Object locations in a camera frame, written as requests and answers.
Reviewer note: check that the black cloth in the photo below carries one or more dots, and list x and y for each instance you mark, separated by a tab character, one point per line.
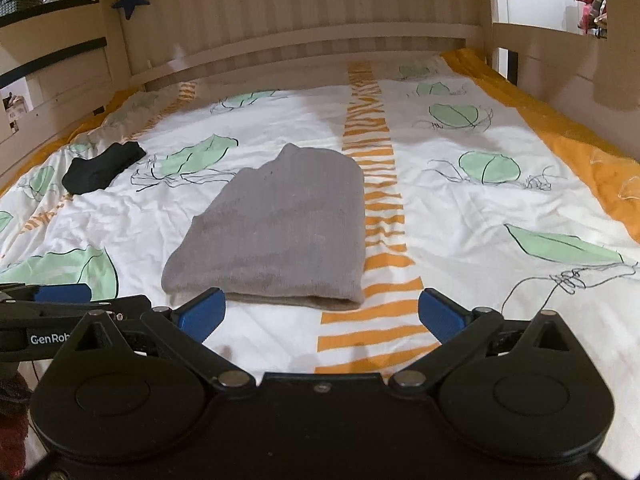
102	167

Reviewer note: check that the grey hoodie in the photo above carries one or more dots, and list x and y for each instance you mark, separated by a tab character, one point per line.
280	230

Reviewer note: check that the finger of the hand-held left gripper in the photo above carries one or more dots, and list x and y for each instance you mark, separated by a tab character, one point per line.
62	293
125	306

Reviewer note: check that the blue star decoration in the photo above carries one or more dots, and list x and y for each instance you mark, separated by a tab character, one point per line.
131	0

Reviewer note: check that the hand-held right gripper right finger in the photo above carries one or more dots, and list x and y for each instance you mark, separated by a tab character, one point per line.
440	315

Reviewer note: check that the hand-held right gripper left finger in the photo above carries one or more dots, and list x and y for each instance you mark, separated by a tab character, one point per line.
202	312

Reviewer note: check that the leaf printed blanket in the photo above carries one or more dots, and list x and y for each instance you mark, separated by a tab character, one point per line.
475	210

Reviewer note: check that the person's left forearm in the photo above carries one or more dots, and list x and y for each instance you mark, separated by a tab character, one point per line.
12	430

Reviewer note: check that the pink hanging clothes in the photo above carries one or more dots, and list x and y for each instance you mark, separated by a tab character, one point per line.
592	5

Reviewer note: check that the wooden bed frame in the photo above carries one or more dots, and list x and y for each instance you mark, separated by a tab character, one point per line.
300	35

